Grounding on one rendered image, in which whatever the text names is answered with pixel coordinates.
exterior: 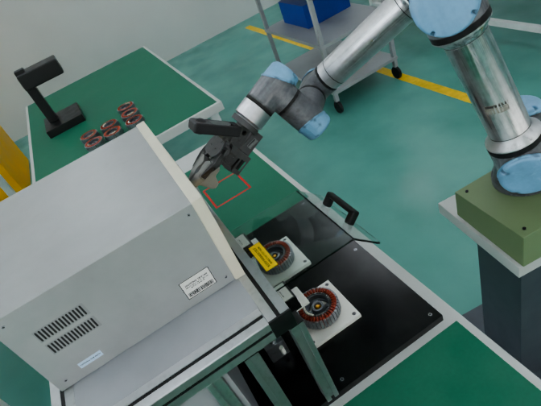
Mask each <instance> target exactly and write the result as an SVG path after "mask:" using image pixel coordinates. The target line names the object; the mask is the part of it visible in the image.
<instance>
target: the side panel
mask: <svg viewBox="0 0 541 406"><path fill-rule="evenodd" d="M180 406H245V405H244V404H243V403H242V402H241V401H240V399H239V398H238V397H237V395H236V394H235V392H234V391H233V389H232V388H231V387H230V386H229V385H228V384H227V382H226V381H225V379H224V378H223V377H220V378H219V379H217V380H216V381H214V382H213V383H211V384H209V385H208V386H207V387H206V388H204V389H203V390H201V391H199V392H198V393H196V394H195V395H194V396H193V397H191V398H190V399H188V400H186V401H185V402H184V403H182V404H181V405H180Z"/></svg>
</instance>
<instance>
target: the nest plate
mask: <svg viewBox="0 0 541 406"><path fill-rule="evenodd" d="M319 287H325V288H330V289H331V290H333V291H334V292H335V293H336V294H337V297H338V299H339V301H340V304H341V314H340V315H339V317H338V318H337V320H336V321H335V322H334V323H333V324H332V325H328V327H327V328H326V326H325V329H322V328H321V329H309V328H308V332H309V333H310V335H311V337H312V340H313V341H314V343H315V345H316V348H318V347H319V346H321V345H323V344H324V343H325V342H326V341H328V340H329V339H330V338H332V337H334V336H335V335H336V334H338V333H340V332H341V331H342V330H343V329H345V328H346V327H348V326H349V325H351V324H352V323H354V322H355V321H356V320H357V319H359V318H360V317H361V314H360V313H359V312H358V311H357V310H356V309H355V308H354V307H353V306H352V305H351V304H350V303H349V302H348V300H347V299H346V298H345V297H344V296H343V295H342V294H341V293H340V292H339V291H338V290H337V289H336V288H335V287H334V286H333V285H332V284H331V283H330V282H329V281H328V280H327V281H325V282H324V283H322V285H320V286H319Z"/></svg>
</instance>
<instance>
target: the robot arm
mask: <svg viewBox="0 0 541 406"><path fill-rule="evenodd" d="M492 13H493V11H492V8H491V6H490V4H489V1H488V0H385V1H384V2H382V3H381V4H380V5H379V6H378V7H377V8H376V9H375V10H374V11H373V12H372V13H371V14H370V15H369V16H368V17H367V18H366V19H365V20H364V21H363V22H362V23H361V24H360V25H359V26H358V27H357V28H356V29H355V30H354V31H353V32H352V33H351V34H350V35H349V36H348V37H347V38H346V39H344V40H343V41H342V42H341V43H340V44H339V45H338V46H337V47H336V48H335V49H334V50H333V51H332V52H331V53H330V54H329V55H328V56H327V57H326V58H325V59H324V60H323V61H322V62H321V63H320V64H319V65H318V66H317V67H316V68H312V69H310V70H309V71H308V72H307V73H306V74H305V75H304V77H303V79H302V81H301V84H300V87H299V89H297V88H296V87H295V86H296V83H297V82H298V80H299V79H298V77H297V76H296V75H295V74H294V73H293V72H292V71H291V70H290V69H289V68H288V67H287V66H286V65H285V64H282V63H280V62H278V61H275V62H273V63H271V65H270V66H269V67H268V68H267V70H266V71H265V72H264V73H263V74H262V75H261V77H260V78H259V79H258V81H257V82H256V84H255V85H254V87H253V88H252V89H251V91H249V93H248V94H247V95H246V97H245V98H244V99H243V101H242V102H241V104H240V105H239V106H238V108H237V109H236V111H237V113H235V112H234V114H233V115H232V118H234V119H235V120H236V121H237V122H236V123H235V122H227V121H219V120H211V119H203V118H190V119H189V122H188V128H190V129H191V130H192V131H193V132H194V133H195V134H198V135H213V137H212V138H211V139H210V140H209V141H208V142H207V144H206V145H205V146H204V147H203V148H202V150H201V151H200V153H199V155H198V156H197V157H196V160H195V162H194V164H193V165H192V170H191V172H190V175H189V178H188V179H189V180H190V181H191V183H192V184H193V185H194V187H195V188H196V187H197V186H199V185H201V186H205V187H207V188H211V189H215V188H216V187H217V186H218V184H219V183H218V181H217V178H216V175H217V173H218V172H219V171H220V166H221V165H223V167H224V168H225V169H227V170H228V171H229V172H232V173H233V174H236V175H237V176H238V175H239V174H240V173H241V171H242V170H243V168H244V167H245V166H246V165H247V164H248V163H249V161H250V160H251V158H250V157H249V155H250V153H251V152H252V151H253V150H254V148H255V147H256V146H257V145H258V143H259V142H260V140H261V139H262V138H263V136H261V135H260V134H259V133H258V130H261V129H262V128H263V127H264V125H265V124H266V123H267V121H268V120H269V119H270V117H271V116H272V114H273V113H274V112H275V113H277V114H278V115H279V116H280V117H282V118H283V119H284V120H285V121H287V122H288V123H289V124H290V125H292V126H293V127H294V128H295V129H296V130H297V131H298V132H299V133H301V134H302V135H304V136H305V137H307V138H308V139H310V140H313V139H316V138H318V137H319V136H320V135H321V134H322V133H323V132H324V131H325V129H326V128H327V127H328V124H329V123H330V117H329V116H328V115H327V114H326V113H325V111H324V110H323V108H324V104H325V101H326V99H327V97H328V96H329V95H330V94H332V93H333V92H334V91H335V90H336V89H337V88H339V87H340V86H341V85H342V84H343V83H344V82H345V81H347V80H348V79H349V78H350V77H351V76H352V75H353V74H354V73H355V72H356V71H357V70H358V69H360V68H361V67H362V66H363V65H364V64H365V63H366V62H368V61H369V60H370V59H371V58H372V57H373V56H375V55H376V54H377V53H378V52H379V51H380V50H381V49H383V48H384V47H385V46H386V45H387V44H388V43H389V42H390V41H391V40H392V39H393V38H394V37H395V36H397V35H398V34H399V33H400V32H401V31H402V30H404V29H405V28H406V27H407V26H408V25H409V24H410V23H412V22H413V21H414V22H415V24H416V26H417V27H418V28H419V29H420V30H421V31H422V32H424V33H426V34H427V37H428V38H429V40H430V42H431V44H432V46H434V47H437V48H443V49H444V50H445V52H446V54H447V56H448V58H449V60H450V62H451V64H452V66H453V68H454V70H455V72H456V74H457V76H458V78H459V80H460V82H461V84H462V85H463V87H464V89H465V92H466V93H467V95H468V97H469V100H470V101H471V103H472V105H473V108H474V109H475V111H476V112H477V115H478V117H479V119H480V120H481V123H482V125H483V127H484V128H485V131H486V133H487V137H486V139H485V148H486V150H487V151H488V153H489V155H490V157H491V159H492V161H493V162H494V167H493V168H492V171H491V180H492V184H493V186H494V187H495V188H496V189H497V190H498V191H499V192H500V193H503V194H506V195H509V196H514V197H526V196H531V195H535V194H538V193H541V99H540V98H538V97H536V96H531V95H520V94H519V92H518V90H517V87H516V85H515V83H514V80H513V78H512V76H511V75H510V71H509V69H508V68H507V66H506V62H505V61H504V59H503V56H502V54H501V52H500V50H499V47H498V45H497V43H496V40H495V38H494V36H493V34H492V31H491V30H490V28H489V24H488V22H489V20H490V18H491V16H492ZM209 157H210V158H209ZM245 162H246V163H245ZM244 163H245V164H244ZM243 164H244V165H243ZM242 165H243V167H242V168H241V170H240V171H238V169H239V168H240V167H241V166H242Z"/></svg>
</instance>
